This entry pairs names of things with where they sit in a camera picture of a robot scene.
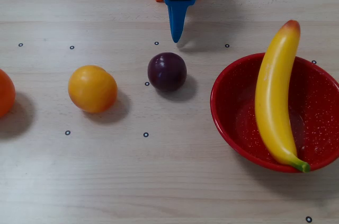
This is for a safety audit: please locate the yellow plastic banana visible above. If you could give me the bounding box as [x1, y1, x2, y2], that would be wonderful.
[254, 20, 311, 173]

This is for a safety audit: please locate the red speckled enamel bowl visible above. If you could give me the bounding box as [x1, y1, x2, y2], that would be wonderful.
[210, 53, 339, 174]

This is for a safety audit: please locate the dark purple plum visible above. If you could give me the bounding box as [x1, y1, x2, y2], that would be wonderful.
[147, 52, 188, 93]

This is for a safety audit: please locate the yellow-orange round fruit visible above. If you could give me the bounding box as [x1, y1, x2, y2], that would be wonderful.
[67, 65, 118, 114]

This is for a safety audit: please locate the orange citrus fruit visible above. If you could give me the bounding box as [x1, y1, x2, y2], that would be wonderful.
[0, 68, 16, 118]

